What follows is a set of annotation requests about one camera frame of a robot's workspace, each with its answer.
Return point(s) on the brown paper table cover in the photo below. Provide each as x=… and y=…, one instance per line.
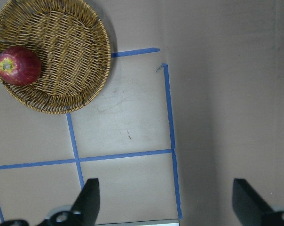
x=171, y=129

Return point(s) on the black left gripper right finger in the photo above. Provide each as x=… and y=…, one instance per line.
x=249, y=207

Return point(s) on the woven wicker basket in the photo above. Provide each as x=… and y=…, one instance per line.
x=74, y=48

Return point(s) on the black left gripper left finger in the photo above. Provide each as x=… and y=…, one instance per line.
x=85, y=210

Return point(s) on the dark red apple in basket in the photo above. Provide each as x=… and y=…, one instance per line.
x=19, y=66

